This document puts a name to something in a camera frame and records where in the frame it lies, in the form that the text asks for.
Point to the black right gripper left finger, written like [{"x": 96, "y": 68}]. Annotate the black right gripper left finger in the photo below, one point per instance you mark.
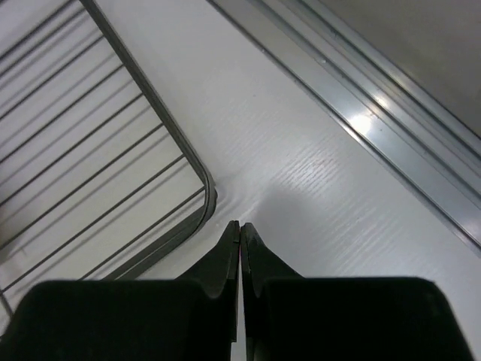
[{"x": 191, "y": 317}]

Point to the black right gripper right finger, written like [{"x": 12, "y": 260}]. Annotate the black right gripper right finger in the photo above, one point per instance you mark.
[{"x": 291, "y": 317}]

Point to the wire dish rack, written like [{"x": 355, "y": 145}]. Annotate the wire dish rack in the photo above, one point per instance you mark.
[{"x": 97, "y": 179}]

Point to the aluminium frame rail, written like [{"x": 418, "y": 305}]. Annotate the aluminium frame rail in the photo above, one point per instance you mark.
[{"x": 417, "y": 137}]

